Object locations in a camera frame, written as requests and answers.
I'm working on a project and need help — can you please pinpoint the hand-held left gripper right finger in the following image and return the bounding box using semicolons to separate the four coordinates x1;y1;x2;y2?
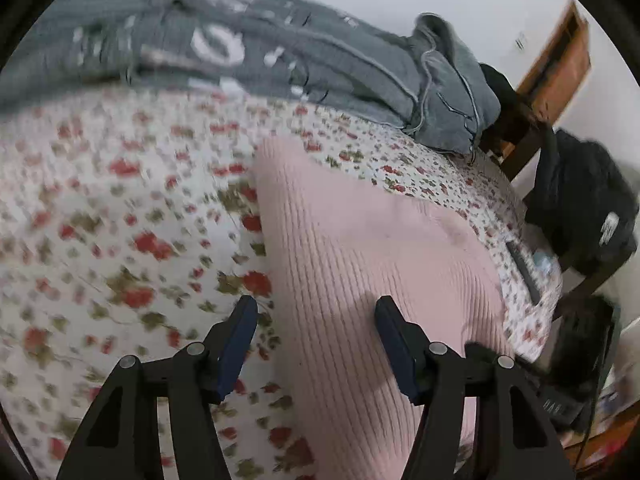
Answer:
375;296;576;480

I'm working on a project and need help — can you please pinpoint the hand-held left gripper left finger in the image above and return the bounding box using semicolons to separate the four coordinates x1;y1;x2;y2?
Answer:
56;296;259;480

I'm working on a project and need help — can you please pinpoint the pink knit garment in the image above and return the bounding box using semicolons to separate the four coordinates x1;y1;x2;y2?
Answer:
252;136;516;480

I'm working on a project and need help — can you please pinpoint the dark remote control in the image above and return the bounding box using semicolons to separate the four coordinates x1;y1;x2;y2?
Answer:
505;240;543;307

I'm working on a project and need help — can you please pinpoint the floral bed sheet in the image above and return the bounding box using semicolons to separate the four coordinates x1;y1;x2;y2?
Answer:
0;85;563;480

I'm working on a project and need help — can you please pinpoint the black case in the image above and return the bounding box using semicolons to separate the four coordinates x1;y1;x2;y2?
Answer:
525;294;622;436

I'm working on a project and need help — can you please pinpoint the black jacket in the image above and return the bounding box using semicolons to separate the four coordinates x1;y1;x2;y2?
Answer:
524;127;639;277

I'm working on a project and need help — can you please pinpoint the grey patterned quilt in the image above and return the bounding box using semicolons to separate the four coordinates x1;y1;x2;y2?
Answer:
0;0;502;156

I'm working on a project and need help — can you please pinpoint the wooden door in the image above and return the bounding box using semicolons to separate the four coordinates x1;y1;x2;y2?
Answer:
492;0;593;182

